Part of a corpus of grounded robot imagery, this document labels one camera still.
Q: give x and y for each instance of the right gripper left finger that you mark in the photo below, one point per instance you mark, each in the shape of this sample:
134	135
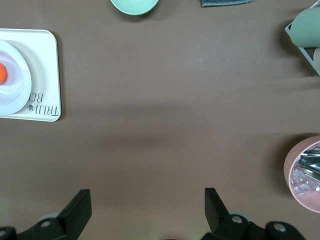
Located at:
72	215

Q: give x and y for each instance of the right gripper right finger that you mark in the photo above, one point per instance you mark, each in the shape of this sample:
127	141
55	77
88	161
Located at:
220	222

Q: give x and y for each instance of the white round plate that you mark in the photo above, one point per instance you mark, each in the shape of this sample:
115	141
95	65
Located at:
15	95

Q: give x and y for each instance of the orange fruit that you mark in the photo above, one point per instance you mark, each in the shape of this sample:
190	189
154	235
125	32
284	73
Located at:
2	73

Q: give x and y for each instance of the pink bowl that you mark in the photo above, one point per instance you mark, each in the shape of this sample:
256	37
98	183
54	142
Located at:
291	155

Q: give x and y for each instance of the cream tray with bear print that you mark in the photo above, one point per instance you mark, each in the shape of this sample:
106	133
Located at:
46	62

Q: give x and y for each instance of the beige cup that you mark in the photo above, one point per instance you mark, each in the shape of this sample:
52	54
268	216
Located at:
317	56

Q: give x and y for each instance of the green cup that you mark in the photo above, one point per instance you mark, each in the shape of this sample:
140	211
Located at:
307	27

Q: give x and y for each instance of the light green bowl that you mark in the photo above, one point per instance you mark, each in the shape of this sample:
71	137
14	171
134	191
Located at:
135	6

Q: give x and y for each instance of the dark grey folded cloth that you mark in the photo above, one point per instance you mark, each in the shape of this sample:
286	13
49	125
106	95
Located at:
225	3

